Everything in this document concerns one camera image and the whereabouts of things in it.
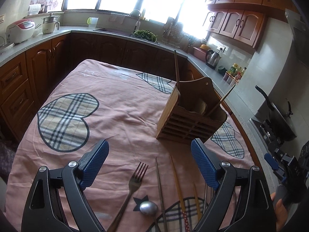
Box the wooden utensil holder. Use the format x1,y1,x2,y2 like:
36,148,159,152
156,77,227,144

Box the steel electric kettle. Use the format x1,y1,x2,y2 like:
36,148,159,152
206,49,221,69

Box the person's right hand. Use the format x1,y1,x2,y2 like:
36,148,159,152
274,199,288,231

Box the white red rice cooker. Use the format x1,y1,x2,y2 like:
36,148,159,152
6,19,35,44

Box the gas stove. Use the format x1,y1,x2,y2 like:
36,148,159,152
249,118,284,149

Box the white electric pot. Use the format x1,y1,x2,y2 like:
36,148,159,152
42,15,60,34

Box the pink plaid-heart tablecloth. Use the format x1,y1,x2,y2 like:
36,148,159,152
5,59,254,231

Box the wooden cabinets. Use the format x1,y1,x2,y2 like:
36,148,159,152
0,32,206,143
208,0,299,50

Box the wooden lower cabinets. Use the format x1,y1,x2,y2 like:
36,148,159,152
0,32,206,143

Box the wooden upper cabinets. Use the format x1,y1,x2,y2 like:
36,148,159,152
208,0,299,50

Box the dark chopstick in holder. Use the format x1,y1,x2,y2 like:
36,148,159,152
174,50,180,88

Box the dish drying rack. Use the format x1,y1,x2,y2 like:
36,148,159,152
162,17,189,48

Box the silver metal fork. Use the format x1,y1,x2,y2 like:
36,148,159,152
107,162,148,232

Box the green vegetables in sink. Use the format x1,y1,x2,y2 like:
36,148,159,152
134,30,157,43

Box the pink storage box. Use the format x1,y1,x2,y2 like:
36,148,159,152
193,44,210,62

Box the dark metal chopstick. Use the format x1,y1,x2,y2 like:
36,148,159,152
155,157,168,232

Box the light wooden chopstick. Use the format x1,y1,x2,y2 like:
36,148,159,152
192,182,202,221
170,156,190,232

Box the yellow seasoning bottle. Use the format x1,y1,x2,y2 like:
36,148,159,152
228,63,238,77

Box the black wok pan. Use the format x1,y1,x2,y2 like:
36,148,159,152
255,85,297,141

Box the steel kitchen faucet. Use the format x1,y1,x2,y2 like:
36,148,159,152
128,9,141,33

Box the brown chopstick in holder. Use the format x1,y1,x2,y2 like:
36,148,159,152
206,84,236,116

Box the silver metal spoon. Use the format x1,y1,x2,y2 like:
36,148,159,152
139,200,161,232

